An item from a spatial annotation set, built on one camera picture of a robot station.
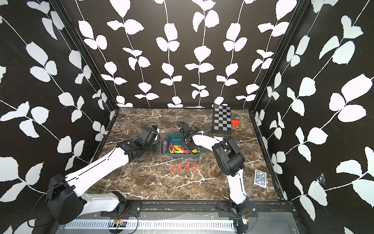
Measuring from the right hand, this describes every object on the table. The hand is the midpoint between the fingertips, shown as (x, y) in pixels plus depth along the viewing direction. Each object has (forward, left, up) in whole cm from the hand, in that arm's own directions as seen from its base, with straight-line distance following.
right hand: (184, 144), depth 97 cm
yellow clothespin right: (-5, -8, 0) cm, 9 cm away
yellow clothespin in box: (-5, +3, -1) cm, 6 cm away
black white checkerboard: (+26, -29, -1) cm, 39 cm away
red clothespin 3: (-16, -7, -2) cm, 18 cm away
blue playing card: (-21, -45, -2) cm, 50 cm away
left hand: (-8, +11, +14) cm, 20 cm away
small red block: (+22, -39, -2) cm, 44 cm away
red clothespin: (-13, -3, -2) cm, 14 cm away
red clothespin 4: (-17, +7, -2) cm, 18 cm away
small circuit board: (-44, +31, -1) cm, 54 cm away
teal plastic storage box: (+4, +5, 0) cm, 7 cm away
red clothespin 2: (-15, +2, -1) cm, 15 cm away
